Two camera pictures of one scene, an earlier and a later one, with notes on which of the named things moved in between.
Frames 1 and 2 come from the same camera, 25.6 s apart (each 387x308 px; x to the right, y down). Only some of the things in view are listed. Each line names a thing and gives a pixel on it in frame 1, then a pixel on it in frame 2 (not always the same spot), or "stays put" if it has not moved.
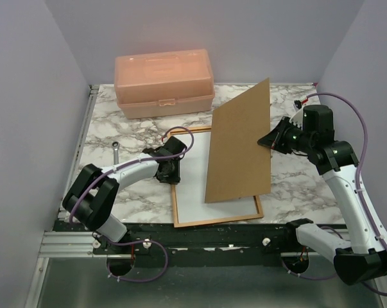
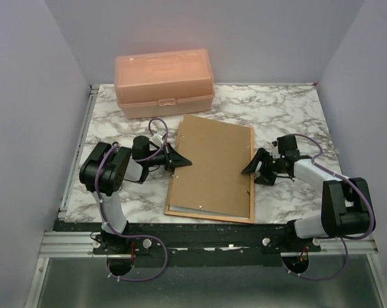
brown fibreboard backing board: [237, 165] → [214, 183]
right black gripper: [275, 138] → [262, 154]
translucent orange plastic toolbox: [163, 83] stays put
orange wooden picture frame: [175, 208] → [213, 188]
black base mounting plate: [163, 245] stays put
